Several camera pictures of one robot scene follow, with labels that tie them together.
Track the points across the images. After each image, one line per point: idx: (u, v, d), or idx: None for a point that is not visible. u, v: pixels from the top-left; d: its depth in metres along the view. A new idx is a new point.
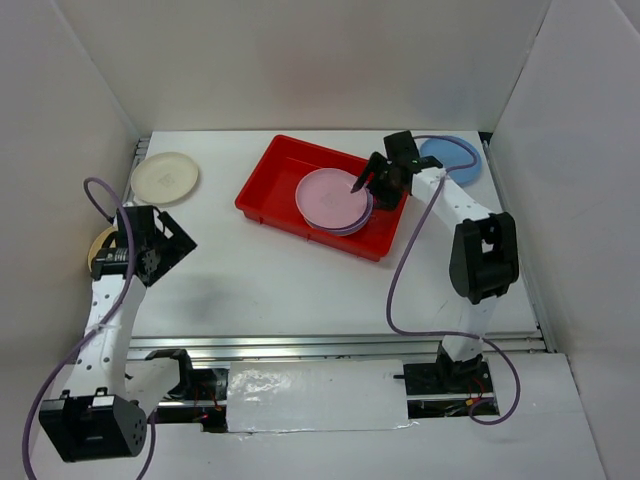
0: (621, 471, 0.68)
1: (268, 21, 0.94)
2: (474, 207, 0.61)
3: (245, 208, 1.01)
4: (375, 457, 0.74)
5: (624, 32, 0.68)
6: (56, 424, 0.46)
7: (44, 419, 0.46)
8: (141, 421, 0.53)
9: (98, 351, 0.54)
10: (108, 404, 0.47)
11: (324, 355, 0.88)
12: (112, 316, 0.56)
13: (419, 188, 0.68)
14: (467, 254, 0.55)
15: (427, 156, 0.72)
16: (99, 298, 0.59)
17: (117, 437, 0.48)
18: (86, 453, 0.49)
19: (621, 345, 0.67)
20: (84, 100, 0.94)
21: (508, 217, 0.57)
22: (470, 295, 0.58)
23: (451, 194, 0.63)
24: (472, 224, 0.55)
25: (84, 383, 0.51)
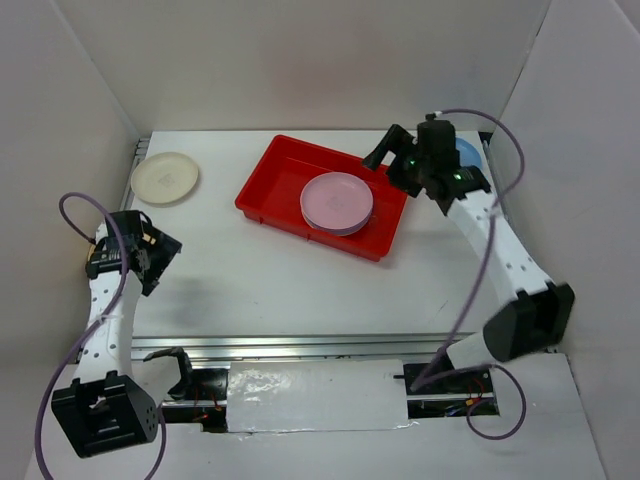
0: (620, 470, 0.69)
1: (267, 21, 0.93)
2: (530, 270, 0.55)
3: (245, 208, 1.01)
4: (375, 457, 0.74)
5: (624, 33, 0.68)
6: (68, 409, 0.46)
7: (56, 405, 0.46)
8: (152, 408, 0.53)
9: (104, 340, 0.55)
10: (121, 386, 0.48)
11: (324, 355, 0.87)
12: (115, 305, 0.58)
13: (461, 218, 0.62)
14: (518, 331, 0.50)
15: (468, 165, 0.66)
16: (99, 294, 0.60)
17: (129, 419, 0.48)
18: (99, 446, 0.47)
19: (620, 346, 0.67)
20: (84, 100, 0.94)
21: (567, 291, 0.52)
22: (508, 360, 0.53)
23: (504, 247, 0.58)
24: (528, 300, 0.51)
25: (94, 369, 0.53)
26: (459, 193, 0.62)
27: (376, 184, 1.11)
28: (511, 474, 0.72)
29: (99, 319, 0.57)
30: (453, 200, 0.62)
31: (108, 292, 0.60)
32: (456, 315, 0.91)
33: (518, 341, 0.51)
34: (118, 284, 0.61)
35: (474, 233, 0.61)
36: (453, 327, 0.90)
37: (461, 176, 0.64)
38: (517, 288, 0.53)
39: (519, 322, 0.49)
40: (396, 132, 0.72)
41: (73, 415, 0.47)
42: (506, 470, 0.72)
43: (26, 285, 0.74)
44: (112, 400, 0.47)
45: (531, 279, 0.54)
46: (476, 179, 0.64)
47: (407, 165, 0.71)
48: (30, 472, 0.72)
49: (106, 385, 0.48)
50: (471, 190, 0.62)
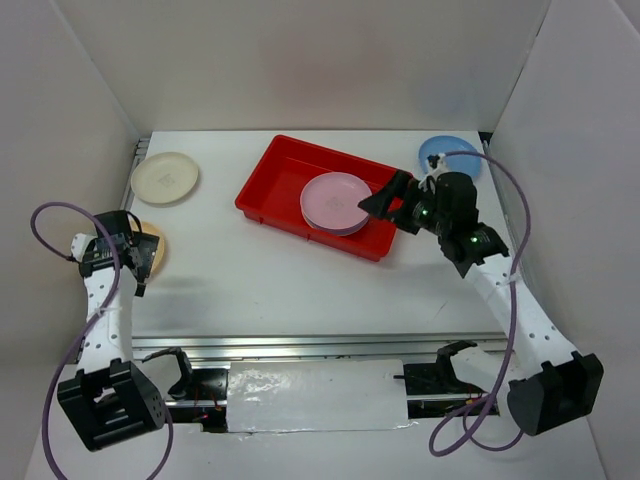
0: (620, 470, 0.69)
1: (268, 21, 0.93)
2: (554, 340, 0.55)
3: (245, 208, 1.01)
4: (376, 457, 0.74)
5: (624, 33, 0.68)
6: (76, 400, 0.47)
7: (63, 398, 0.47)
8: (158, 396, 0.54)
9: (105, 331, 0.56)
10: (125, 372, 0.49)
11: (324, 355, 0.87)
12: (112, 298, 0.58)
13: (481, 281, 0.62)
14: (545, 403, 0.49)
15: (486, 230, 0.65)
16: (95, 289, 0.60)
17: (137, 406, 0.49)
18: (109, 434, 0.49)
19: (621, 346, 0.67)
20: (84, 101, 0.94)
21: (593, 361, 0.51)
22: (536, 433, 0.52)
23: (527, 315, 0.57)
24: (553, 371, 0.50)
25: (97, 360, 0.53)
26: (477, 257, 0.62)
27: (376, 184, 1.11)
28: (512, 474, 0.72)
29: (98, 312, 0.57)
30: (471, 263, 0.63)
31: (104, 288, 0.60)
32: (456, 315, 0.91)
33: (545, 415, 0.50)
34: (112, 279, 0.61)
35: (493, 298, 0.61)
36: (453, 327, 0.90)
37: (478, 238, 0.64)
38: (542, 361, 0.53)
39: (547, 395, 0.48)
40: (402, 179, 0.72)
41: (80, 406, 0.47)
42: (506, 470, 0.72)
43: (26, 286, 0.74)
44: (118, 388, 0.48)
45: (556, 350, 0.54)
46: (493, 240, 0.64)
47: (417, 212, 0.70)
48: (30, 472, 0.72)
49: (111, 372, 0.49)
50: (488, 254, 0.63)
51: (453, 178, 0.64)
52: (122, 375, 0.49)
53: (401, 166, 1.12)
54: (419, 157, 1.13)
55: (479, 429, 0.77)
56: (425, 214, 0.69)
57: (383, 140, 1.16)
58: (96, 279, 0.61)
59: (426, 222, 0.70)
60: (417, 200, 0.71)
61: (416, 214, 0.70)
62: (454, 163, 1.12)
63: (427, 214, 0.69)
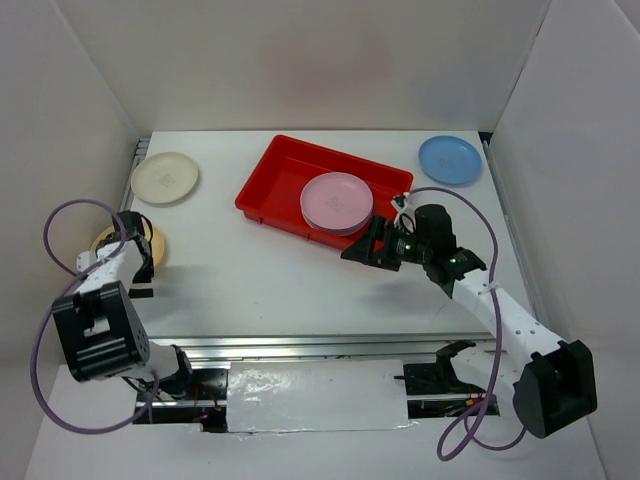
0: (620, 470, 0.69)
1: (268, 21, 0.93)
2: (540, 333, 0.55)
3: (245, 208, 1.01)
4: (376, 457, 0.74)
5: (623, 33, 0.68)
6: (68, 312, 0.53)
7: (57, 309, 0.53)
8: (144, 337, 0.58)
9: (105, 270, 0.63)
10: (115, 290, 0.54)
11: (324, 355, 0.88)
12: (118, 251, 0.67)
13: (465, 296, 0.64)
14: (544, 397, 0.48)
15: (465, 251, 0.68)
16: (105, 251, 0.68)
17: (122, 327, 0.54)
18: (93, 357, 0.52)
19: (621, 346, 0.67)
20: (84, 101, 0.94)
21: (581, 347, 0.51)
22: (546, 435, 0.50)
23: (510, 316, 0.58)
24: (544, 363, 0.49)
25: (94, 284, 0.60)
26: (458, 273, 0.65)
27: (376, 184, 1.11)
28: (512, 474, 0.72)
29: (103, 260, 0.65)
30: (454, 281, 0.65)
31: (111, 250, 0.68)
32: (456, 315, 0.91)
33: (548, 411, 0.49)
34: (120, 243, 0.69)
35: (480, 308, 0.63)
36: (453, 327, 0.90)
37: (456, 259, 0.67)
38: (532, 353, 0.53)
39: (542, 387, 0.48)
40: (379, 221, 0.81)
41: (71, 320, 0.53)
42: (506, 469, 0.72)
43: (26, 285, 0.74)
44: (106, 303, 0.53)
45: (543, 342, 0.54)
46: (470, 257, 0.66)
47: (400, 248, 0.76)
48: (29, 472, 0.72)
49: (101, 290, 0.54)
50: (468, 270, 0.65)
51: (427, 208, 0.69)
52: (112, 292, 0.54)
53: (401, 166, 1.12)
54: (419, 157, 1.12)
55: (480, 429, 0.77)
56: (408, 248, 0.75)
57: (383, 140, 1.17)
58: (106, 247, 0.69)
59: (411, 255, 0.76)
60: (398, 238, 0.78)
61: (399, 249, 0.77)
62: (454, 163, 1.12)
63: (410, 248, 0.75)
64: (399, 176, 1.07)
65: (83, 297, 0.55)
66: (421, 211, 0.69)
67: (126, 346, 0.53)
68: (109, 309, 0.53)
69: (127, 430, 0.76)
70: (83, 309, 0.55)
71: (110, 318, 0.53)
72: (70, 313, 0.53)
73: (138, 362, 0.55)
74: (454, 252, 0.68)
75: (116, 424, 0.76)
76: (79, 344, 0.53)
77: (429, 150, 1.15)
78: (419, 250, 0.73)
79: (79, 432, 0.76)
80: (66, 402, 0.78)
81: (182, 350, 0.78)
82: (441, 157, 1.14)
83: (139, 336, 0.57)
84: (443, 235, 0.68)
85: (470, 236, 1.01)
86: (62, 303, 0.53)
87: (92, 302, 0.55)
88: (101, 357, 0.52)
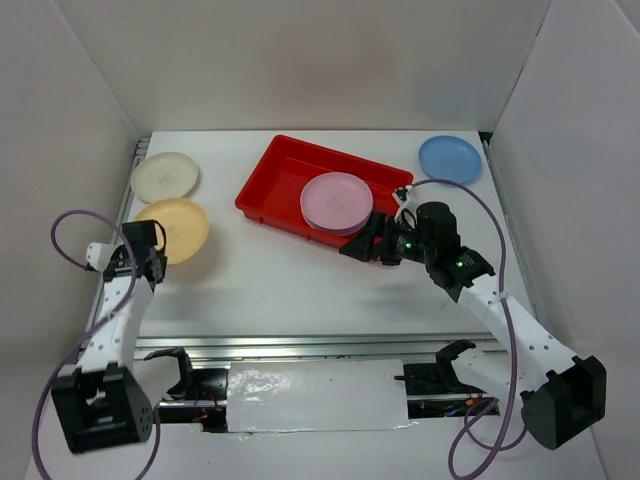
0: (620, 470, 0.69)
1: (268, 21, 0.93)
2: (553, 348, 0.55)
3: (245, 208, 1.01)
4: (376, 457, 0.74)
5: (624, 32, 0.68)
6: (66, 396, 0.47)
7: (56, 393, 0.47)
8: (148, 410, 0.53)
9: (110, 332, 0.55)
10: (117, 377, 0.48)
11: (324, 355, 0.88)
12: (125, 303, 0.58)
13: (474, 303, 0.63)
14: (559, 415, 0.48)
15: (471, 253, 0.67)
16: (111, 296, 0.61)
17: (125, 414, 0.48)
18: (92, 437, 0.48)
19: (621, 346, 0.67)
20: (84, 100, 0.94)
21: (595, 362, 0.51)
22: (555, 447, 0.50)
23: (522, 329, 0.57)
24: (560, 382, 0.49)
25: (95, 359, 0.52)
26: (465, 279, 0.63)
27: (376, 184, 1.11)
28: (512, 474, 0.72)
29: (108, 316, 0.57)
30: (461, 288, 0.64)
31: (120, 292, 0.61)
32: (455, 315, 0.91)
33: (561, 426, 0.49)
34: (129, 285, 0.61)
35: (489, 317, 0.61)
36: (453, 327, 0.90)
37: (463, 262, 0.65)
38: (547, 371, 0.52)
39: (558, 406, 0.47)
40: (379, 218, 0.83)
41: (71, 404, 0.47)
42: (507, 470, 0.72)
43: (27, 285, 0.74)
44: (108, 390, 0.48)
45: (557, 358, 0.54)
46: (478, 261, 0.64)
47: (401, 246, 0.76)
48: (30, 472, 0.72)
49: (106, 374, 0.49)
50: (476, 275, 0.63)
51: (429, 208, 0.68)
52: (114, 378, 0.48)
53: (401, 166, 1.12)
54: (419, 157, 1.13)
55: (483, 431, 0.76)
56: (408, 247, 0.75)
57: (383, 140, 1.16)
58: (112, 284, 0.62)
59: (412, 253, 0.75)
60: (399, 235, 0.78)
61: (400, 247, 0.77)
62: (454, 163, 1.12)
63: (411, 246, 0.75)
64: (399, 176, 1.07)
65: (84, 374, 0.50)
66: (423, 211, 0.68)
67: (126, 423, 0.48)
68: (109, 393, 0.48)
69: None
70: (83, 388, 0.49)
71: (110, 402, 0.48)
72: (69, 399, 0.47)
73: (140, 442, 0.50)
74: (460, 255, 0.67)
75: None
76: (78, 430, 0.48)
77: (429, 150, 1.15)
78: (419, 250, 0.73)
79: None
80: None
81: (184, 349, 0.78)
82: (441, 156, 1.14)
83: (143, 408, 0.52)
84: (447, 237, 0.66)
85: (470, 236, 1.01)
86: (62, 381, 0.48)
87: (94, 377, 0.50)
88: (101, 441, 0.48)
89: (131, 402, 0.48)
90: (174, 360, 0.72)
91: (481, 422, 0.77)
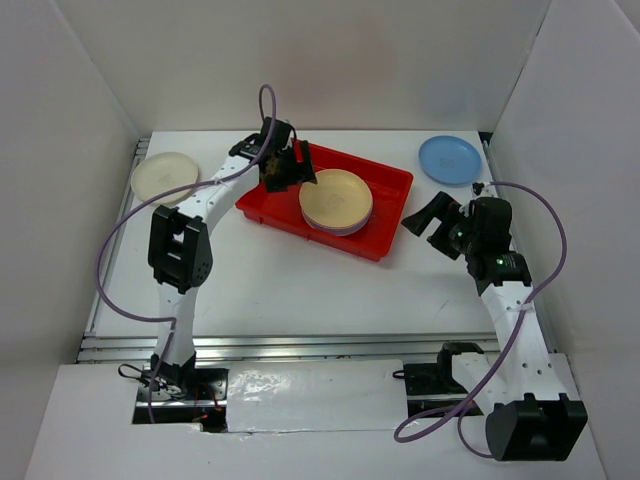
0: (621, 471, 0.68)
1: (268, 21, 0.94)
2: (545, 376, 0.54)
3: (245, 208, 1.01)
4: (375, 457, 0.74)
5: (623, 32, 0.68)
6: (158, 223, 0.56)
7: (154, 216, 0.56)
8: (208, 265, 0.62)
9: (208, 195, 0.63)
10: (195, 229, 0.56)
11: (324, 355, 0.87)
12: (231, 179, 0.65)
13: (493, 303, 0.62)
14: (515, 435, 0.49)
15: (518, 256, 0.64)
16: (225, 169, 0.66)
17: (191, 257, 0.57)
18: (164, 260, 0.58)
19: (621, 345, 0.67)
20: (84, 100, 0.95)
21: (581, 408, 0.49)
22: (501, 458, 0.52)
23: (526, 343, 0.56)
24: (533, 407, 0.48)
25: (190, 207, 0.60)
26: (496, 277, 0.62)
27: (376, 184, 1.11)
28: (512, 474, 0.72)
29: (215, 182, 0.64)
30: (489, 284, 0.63)
31: (232, 170, 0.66)
32: (455, 316, 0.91)
33: (513, 444, 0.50)
34: (243, 167, 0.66)
35: (501, 322, 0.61)
36: (452, 327, 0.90)
37: (504, 261, 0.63)
38: (525, 392, 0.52)
39: (519, 427, 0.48)
40: (444, 200, 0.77)
41: (160, 228, 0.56)
42: (507, 470, 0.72)
43: (27, 284, 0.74)
44: (187, 234, 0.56)
45: (543, 386, 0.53)
46: (519, 266, 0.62)
47: (453, 233, 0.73)
48: (29, 473, 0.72)
49: (190, 222, 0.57)
50: (509, 279, 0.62)
51: (491, 199, 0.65)
52: (193, 230, 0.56)
53: (401, 166, 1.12)
54: (419, 156, 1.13)
55: (474, 438, 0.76)
56: (459, 235, 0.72)
57: (383, 139, 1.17)
58: (235, 158, 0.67)
59: (459, 243, 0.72)
60: (456, 222, 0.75)
61: (452, 234, 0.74)
62: (454, 163, 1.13)
63: (460, 235, 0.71)
64: (400, 176, 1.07)
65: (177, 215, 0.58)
66: (481, 200, 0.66)
67: (184, 275, 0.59)
68: (187, 240, 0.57)
69: (126, 430, 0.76)
70: (173, 223, 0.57)
71: (185, 246, 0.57)
72: (161, 226, 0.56)
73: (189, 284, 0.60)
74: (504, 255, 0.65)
75: (115, 425, 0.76)
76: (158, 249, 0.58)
77: (429, 150, 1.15)
78: (467, 240, 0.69)
79: (78, 432, 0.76)
80: (66, 402, 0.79)
81: (193, 353, 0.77)
82: (441, 156, 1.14)
83: (205, 264, 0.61)
84: (497, 230, 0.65)
85: None
86: (160, 210, 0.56)
87: (182, 219, 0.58)
88: (168, 264, 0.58)
89: (196, 259, 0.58)
90: (186, 353, 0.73)
91: (472, 428, 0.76)
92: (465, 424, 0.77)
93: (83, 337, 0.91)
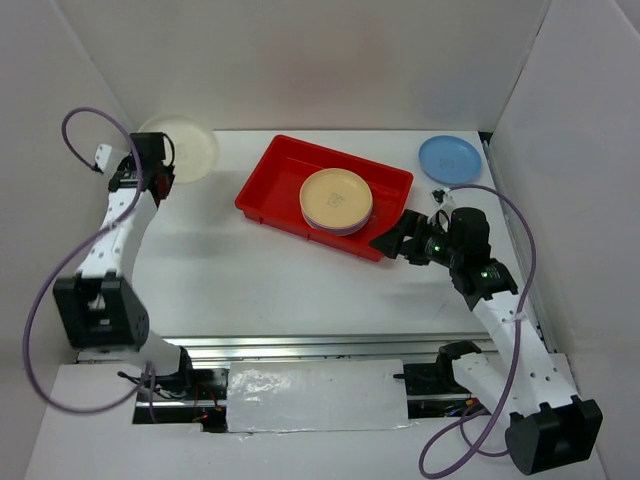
0: (620, 471, 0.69)
1: (268, 20, 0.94)
2: (555, 382, 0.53)
3: (245, 208, 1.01)
4: (376, 456, 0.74)
5: (623, 32, 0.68)
6: (66, 298, 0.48)
7: (57, 292, 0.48)
8: (144, 316, 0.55)
9: (111, 240, 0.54)
10: (115, 285, 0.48)
11: (325, 355, 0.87)
12: (127, 215, 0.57)
13: (487, 317, 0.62)
14: (540, 447, 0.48)
15: (500, 266, 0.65)
16: (114, 206, 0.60)
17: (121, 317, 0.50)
18: (92, 334, 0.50)
19: (620, 346, 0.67)
20: (83, 98, 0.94)
21: (593, 407, 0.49)
22: (529, 473, 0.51)
23: (529, 352, 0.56)
24: (550, 416, 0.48)
25: (96, 265, 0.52)
26: (486, 291, 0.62)
27: (376, 184, 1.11)
28: (513, 475, 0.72)
29: (110, 226, 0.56)
30: (479, 298, 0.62)
31: (123, 205, 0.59)
32: (455, 316, 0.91)
33: (539, 457, 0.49)
34: (133, 198, 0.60)
35: (499, 335, 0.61)
36: (453, 327, 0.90)
37: (488, 274, 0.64)
38: (540, 401, 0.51)
39: (542, 439, 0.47)
40: (412, 217, 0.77)
41: (72, 304, 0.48)
42: (508, 471, 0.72)
43: (26, 284, 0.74)
44: (108, 297, 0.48)
45: (555, 393, 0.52)
46: (503, 276, 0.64)
47: (430, 248, 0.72)
48: (29, 473, 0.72)
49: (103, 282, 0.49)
50: (497, 290, 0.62)
51: (466, 211, 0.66)
52: (113, 287, 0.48)
53: (401, 166, 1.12)
54: (419, 157, 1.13)
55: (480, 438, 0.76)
56: (437, 250, 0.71)
57: (383, 139, 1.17)
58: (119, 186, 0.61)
59: (440, 257, 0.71)
60: (429, 236, 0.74)
61: (428, 249, 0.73)
62: (454, 163, 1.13)
63: (439, 249, 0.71)
64: (399, 176, 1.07)
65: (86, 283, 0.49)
66: (458, 213, 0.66)
67: (123, 333, 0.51)
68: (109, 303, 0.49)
69: (126, 429, 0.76)
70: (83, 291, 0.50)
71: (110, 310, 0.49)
72: (69, 300, 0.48)
73: (136, 345, 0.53)
74: (487, 266, 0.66)
75: (115, 425, 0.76)
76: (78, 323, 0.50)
77: (428, 151, 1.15)
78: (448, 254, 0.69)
79: (78, 433, 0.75)
80: (67, 403, 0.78)
81: (185, 350, 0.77)
82: (441, 157, 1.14)
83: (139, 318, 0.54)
84: (479, 244, 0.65)
85: None
86: (63, 282, 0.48)
87: None
88: (100, 335, 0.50)
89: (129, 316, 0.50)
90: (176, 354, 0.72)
91: (475, 427, 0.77)
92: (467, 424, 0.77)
93: None
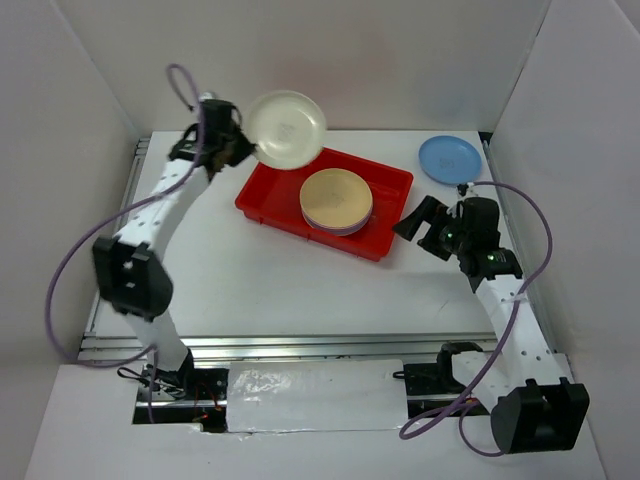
0: (620, 470, 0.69)
1: (268, 20, 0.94)
2: (545, 362, 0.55)
3: (245, 208, 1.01)
4: (376, 456, 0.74)
5: (623, 33, 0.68)
6: (101, 257, 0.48)
7: (94, 250, 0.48)
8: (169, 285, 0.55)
9: (153, 214, 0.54)
10: (145, 257, 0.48)
11: (325, 355, 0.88)
12: (174, 189, 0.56)
13: (487, 297, 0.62)
14: (521, 422, 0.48)
15: (507, 252, 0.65)
16: (166, 176, 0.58)
17: (146, 285, 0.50)
18: (119, 293, 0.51)
19: (619, 345, 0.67)
20: (83, 99, 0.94)
21: (581, 391, 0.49)
22: (508, 452, 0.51)
23: (523, 332, 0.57)
24: (534, 392, 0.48)
25: (134, 233, 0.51)
26: (489, 272, 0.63)
27: (376, 184, 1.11)
28: (513, 474, 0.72)
29: (156, 196, 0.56)
30: (482, 278, 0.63)
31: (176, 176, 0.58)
32: (455, 316, 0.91)
33: (520, 435, 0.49)
34: (186, 170, 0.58)
35: (496, 314, 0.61)
36: (453, 327, 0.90)
37: (495, 257, 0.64)
38: (527, 378, 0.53)
39: (523, 414, 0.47)
40: (432, 202, 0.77)
41: (105, 265, 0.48)
42: (509, 470, 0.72)
43: (27, 285, 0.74)
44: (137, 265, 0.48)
45: (543, 373, 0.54)
46: (509, 261, 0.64)
47: (443, 235, 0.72)
48: (29, 473, 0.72)
49: (135, 251, 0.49)
50: (501, 272, 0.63)
51: (479, 197, 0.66)
52: (143, 258, 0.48)
53: (401, 166, 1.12)
54: (419, 156, 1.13)
55: (475, 437, 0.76)
56: (450, 236, 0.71)
57: (383, 139, 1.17)
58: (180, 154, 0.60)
59: (450, 244, 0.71)
60: (444, 225, 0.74)
61: (442, 237, 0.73)
62: (454, 163, 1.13)
63: (450, 236, 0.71)
64: (400, 176, 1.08)
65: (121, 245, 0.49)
66: (470, 200, 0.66)
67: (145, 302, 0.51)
68: (137, 270, 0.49)
69: (127, 429, 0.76)
70: (117, 253, 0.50)
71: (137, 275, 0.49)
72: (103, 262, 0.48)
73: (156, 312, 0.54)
74: (495, 251, 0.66)
75: (116, 425, 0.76)
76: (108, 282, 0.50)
77: (428, 151, 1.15)
78: (458, 241, 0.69)
79: (79, 433, 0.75)
80: (66, 403, 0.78)
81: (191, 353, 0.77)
82: (441, 156, 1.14)
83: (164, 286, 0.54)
84: (487, 229, 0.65)
85: None
86: (100, 240, 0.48)
87: (125, 250, 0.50)
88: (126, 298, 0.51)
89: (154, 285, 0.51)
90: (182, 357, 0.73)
91: (474, 428, 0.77)
92: (466, 424, 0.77)
93: (83, 337, 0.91)
